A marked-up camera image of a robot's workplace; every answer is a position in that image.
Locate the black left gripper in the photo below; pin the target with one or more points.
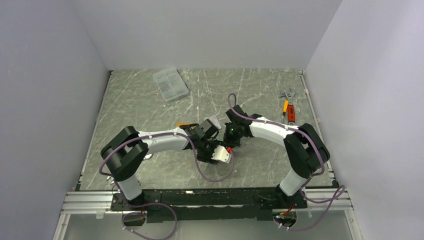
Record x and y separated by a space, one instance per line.
206 158

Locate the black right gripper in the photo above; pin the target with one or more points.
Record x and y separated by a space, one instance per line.
227 140

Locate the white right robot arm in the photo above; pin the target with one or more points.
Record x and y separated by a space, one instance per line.
305 149

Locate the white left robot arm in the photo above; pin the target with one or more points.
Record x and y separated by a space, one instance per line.
126 151

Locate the orange small screwdriver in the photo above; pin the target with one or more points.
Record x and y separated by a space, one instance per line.
285 107

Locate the red adjustable wrench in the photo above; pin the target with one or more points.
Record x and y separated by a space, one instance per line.
291 115

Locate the silver open-end wrench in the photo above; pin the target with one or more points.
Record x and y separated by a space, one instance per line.
123 166

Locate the clear plastic organizer box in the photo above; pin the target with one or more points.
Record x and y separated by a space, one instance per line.
170 84

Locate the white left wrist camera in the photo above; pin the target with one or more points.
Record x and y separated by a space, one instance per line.
221 154

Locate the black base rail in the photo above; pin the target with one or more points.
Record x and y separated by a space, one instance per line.
160 205

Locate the aluminium frame rail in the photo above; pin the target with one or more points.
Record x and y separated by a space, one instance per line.
96 203

